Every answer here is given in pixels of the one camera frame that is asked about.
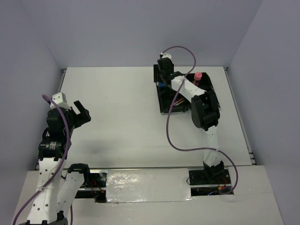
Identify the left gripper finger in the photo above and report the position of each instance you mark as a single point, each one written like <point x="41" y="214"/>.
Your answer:
<point x="82" y="118"/>
<point x="82" y="110"/>

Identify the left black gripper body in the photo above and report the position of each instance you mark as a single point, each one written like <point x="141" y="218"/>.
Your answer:
<point x="71" y="116"/>

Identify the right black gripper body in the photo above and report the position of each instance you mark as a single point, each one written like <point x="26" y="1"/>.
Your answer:
<point x="161" y="73"/>

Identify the pink capped crayon tube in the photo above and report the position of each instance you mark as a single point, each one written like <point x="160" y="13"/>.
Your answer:
<point x="197" y="78"/>

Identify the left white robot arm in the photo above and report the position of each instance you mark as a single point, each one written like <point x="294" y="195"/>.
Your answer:
<point x="52" y="201"/>

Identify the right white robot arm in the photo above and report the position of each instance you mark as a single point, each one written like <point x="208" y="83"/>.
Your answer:
<point x="177" y="92"/>

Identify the black compartment organizer tray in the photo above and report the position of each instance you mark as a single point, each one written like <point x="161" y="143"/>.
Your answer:
<point x="166" y="95"/>

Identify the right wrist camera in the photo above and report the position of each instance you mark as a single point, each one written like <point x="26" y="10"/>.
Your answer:
<point x="165" y="55"/>

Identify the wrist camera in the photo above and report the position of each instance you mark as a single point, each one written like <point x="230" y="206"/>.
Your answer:
<point x="59" y="99"/>
<point x="165" y="55"/>

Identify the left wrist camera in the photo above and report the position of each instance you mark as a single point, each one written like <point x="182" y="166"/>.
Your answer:
<point x="59" y="99"/>

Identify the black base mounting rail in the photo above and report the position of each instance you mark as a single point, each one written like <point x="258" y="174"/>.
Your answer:
<point x="152" y="185"/>

